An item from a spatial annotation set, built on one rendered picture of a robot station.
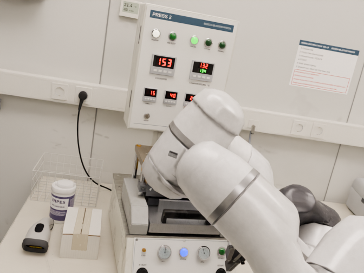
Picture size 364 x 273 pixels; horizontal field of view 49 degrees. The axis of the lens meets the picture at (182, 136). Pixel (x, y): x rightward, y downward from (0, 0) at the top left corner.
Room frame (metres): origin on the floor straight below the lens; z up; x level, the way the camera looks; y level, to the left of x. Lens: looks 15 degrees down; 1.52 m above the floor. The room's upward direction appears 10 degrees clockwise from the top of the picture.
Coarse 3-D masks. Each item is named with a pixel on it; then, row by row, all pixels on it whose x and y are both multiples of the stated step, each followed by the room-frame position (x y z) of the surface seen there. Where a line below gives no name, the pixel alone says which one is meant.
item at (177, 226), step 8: (160, 200) 1.11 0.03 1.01; (168, 200) 1.12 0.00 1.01; (176, 200) 1.13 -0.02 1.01; (184, 200) 1.14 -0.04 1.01; (152, 208) 1.13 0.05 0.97; (160, 208) 1.11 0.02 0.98; (168, 208) 1.12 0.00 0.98; (176, 208) 1.13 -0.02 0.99; (184, 208) 1.14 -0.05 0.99; (192, 208) 1.14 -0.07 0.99; (152, 216) 1.08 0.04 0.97; (160, 216) 1.09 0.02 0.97; (152, 224) 1.04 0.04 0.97; (160, 224) 1.04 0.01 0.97; (168, 224) 1.05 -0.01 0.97; (176, 224) 1.06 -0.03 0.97; (184, 224) 1.07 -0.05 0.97; (192, 224) 1.07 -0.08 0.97; (200, 224) 1.08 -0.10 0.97; (160, 232) 1.05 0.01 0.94; (168, 232) 1.05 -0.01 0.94; (176, 232) 1.06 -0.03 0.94; (184, 232) 1.07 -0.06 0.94; (192, 232) 1.07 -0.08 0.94; (200, 232) 1.08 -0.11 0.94; (208, 232) 1.09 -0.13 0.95; (216, 232) 1.09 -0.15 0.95
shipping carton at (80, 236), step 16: (80, 208) 1.29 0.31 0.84; (64, 224) 1.17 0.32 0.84; (80, 224) 1.19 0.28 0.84; (96, 224) 1.20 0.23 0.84; (64, 240) 1.12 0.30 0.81; (80, 240) 1.12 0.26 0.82; (96, 240) 1.14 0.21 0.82; (64, 256) 1.12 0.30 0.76; (80, 256) 1.13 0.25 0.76; (96, 256) 1.14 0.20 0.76
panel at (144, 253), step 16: (144, 240) 1.02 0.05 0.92; (160, 240) 1.04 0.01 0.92; (176, 240) 1.05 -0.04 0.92; (192, 240) 1.07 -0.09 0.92; (208, 240) 1.08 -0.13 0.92; (224, 240) 1.10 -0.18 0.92; (144, 256) 1.01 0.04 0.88; (176, 256) 1.04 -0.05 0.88; (192, 256) 1.05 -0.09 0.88; (224, 256) 1.08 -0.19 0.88; (160, 272) 1.00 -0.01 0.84; (176, 272) 1.02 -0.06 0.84; (192, 272) 1.03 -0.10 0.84; (208, 272) 1.05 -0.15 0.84
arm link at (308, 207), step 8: (296, 184) 0.83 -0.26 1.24; (288, 192) 0.80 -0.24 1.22; (296, 192) 0.80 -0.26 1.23; (304, 192) 0.81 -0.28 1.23; (296, 200) 0.79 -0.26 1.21; (304, 200) 0.79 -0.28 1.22; (312, 200) 0.79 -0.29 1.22; (296, 208) 0.77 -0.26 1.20; (304, 208) 0.77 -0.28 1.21; (312, 208) 0.78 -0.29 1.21; (320, 208) 0.80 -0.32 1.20; (328, 208) 0.83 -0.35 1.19; (304, 216) 0.77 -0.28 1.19; (312, 216) 0.79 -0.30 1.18; (320, 216) 0.79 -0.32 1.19; (328, 216) 0.81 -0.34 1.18; (336, 216) 0.82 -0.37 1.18; (328, 224) 0.80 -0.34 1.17
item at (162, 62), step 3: (159, 57) 1.34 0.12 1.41; (162, 57) 1.35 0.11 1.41; (156, 60) 1.34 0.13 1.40; (159, 60) 1.34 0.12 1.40; (162, 60) 1.35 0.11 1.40; (165, 60) 1.35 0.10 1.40; (168, 60) 1.35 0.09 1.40; (171, 60) 1.35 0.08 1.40; (156, 63) 1.34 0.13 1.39; (159, 63) 1.34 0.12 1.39; (162, 63) 1.35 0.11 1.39; (165, 63) 1.35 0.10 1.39; (168, 63) 1.35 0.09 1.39; (171, 63) 1.36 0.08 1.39; (162, 66) 1.35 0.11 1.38; (165, 66) 1.35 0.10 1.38; (168, 66) 1.35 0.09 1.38; (171, 66) 1.36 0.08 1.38
